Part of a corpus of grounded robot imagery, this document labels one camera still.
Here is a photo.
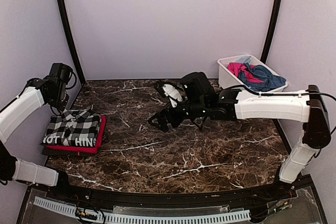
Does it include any right black frame post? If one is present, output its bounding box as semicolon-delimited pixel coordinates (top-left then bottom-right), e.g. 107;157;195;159
260;0;281;63

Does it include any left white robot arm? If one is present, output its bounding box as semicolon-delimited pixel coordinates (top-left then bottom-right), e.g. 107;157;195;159
1;76;74;201

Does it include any pink garment in bin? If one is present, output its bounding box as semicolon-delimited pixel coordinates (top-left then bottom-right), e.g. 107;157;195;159
227;62;263;83

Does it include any folded red t-shirt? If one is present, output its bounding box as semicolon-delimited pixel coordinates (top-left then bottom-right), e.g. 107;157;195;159
45;116;106;154

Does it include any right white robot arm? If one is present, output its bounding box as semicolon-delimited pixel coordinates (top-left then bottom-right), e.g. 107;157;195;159
148;85;333;200

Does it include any black frame post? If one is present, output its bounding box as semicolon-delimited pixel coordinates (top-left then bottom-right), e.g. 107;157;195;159
260;0;281;63
57;0;86;85

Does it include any black white plaid shirt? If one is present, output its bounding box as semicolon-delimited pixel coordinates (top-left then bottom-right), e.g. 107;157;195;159
41;109;102;147

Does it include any folded black garment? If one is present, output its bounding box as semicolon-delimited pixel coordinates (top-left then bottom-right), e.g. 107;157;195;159
42;147;96;157

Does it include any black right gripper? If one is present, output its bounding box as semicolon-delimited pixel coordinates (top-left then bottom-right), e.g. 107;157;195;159
148;98;208;132

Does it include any left black frame post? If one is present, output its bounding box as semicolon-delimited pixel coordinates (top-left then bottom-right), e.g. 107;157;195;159
57;0;86;85

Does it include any white slotted cable duct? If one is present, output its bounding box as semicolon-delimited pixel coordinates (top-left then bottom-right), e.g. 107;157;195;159
33;196;251;223

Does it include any black front rail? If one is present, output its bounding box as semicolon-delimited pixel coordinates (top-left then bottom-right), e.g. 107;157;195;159
45;184;291;209

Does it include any white plastic laundry bin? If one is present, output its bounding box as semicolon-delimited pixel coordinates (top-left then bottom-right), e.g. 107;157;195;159
217;55;288;92

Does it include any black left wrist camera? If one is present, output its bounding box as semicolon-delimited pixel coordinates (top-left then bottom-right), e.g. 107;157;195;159
49;63;73;85

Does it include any blue garment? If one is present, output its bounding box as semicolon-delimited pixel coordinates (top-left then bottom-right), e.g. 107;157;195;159
238;63;286;92

